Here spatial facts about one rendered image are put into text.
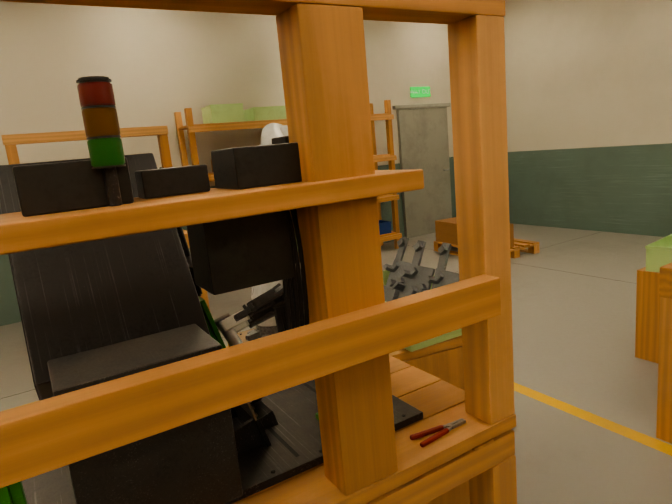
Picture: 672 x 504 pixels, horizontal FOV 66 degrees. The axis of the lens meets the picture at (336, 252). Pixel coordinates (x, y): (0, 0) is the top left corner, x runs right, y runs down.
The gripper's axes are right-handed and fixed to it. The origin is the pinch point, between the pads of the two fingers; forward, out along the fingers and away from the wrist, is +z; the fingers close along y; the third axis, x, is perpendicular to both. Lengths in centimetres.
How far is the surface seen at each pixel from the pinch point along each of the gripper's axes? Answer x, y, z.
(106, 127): -13, 61, 14
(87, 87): -18, 65, 14
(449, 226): -152, -427, -421
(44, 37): -518, -269, -62
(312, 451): 35.1, -7.9, -0.7
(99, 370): 5.1, 23.6, 30.7
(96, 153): -11, 58, 17
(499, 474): 66, -16, -40
